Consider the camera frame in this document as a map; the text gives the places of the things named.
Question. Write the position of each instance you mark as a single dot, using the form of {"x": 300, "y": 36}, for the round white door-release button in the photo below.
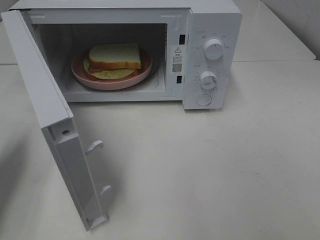
{"x": 204, "y": 100}

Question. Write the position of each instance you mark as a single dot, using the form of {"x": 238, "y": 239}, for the white bread sandwich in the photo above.
{"x": 112, "y": 61}

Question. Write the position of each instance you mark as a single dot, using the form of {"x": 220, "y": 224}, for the pink round plate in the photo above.
{"x": 93, "y": 82}

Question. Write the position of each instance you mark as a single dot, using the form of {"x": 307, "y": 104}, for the white microwave door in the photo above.
{"x": 56, "y": 121}

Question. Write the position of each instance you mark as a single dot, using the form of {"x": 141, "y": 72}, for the glass microwave turntable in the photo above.
{"x": 152, "y": 79}

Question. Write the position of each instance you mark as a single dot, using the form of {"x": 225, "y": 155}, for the lower white timer knob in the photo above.
{"x": 208, "y": 80}

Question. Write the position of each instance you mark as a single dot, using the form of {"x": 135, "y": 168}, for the white microwave oven body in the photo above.
{"x": 172, "y": 31}

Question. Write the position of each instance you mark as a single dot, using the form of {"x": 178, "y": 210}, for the upper white power knob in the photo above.
{"x": 213, "y": 48}

